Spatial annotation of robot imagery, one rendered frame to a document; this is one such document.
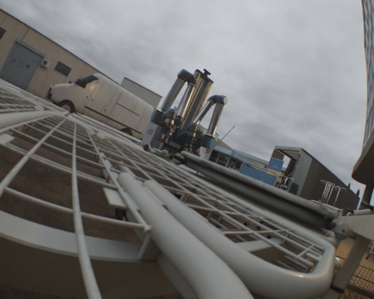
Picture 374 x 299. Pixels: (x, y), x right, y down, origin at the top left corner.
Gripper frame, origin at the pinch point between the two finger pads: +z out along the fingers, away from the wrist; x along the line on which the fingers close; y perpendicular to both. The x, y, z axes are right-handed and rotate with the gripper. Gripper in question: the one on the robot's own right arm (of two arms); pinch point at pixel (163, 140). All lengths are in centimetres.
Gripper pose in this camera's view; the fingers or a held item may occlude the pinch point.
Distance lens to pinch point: 177.7
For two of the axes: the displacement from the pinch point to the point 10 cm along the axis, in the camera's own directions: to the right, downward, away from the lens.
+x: -7.8, -0.9, 6.2
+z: -2.5, 9.5, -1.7
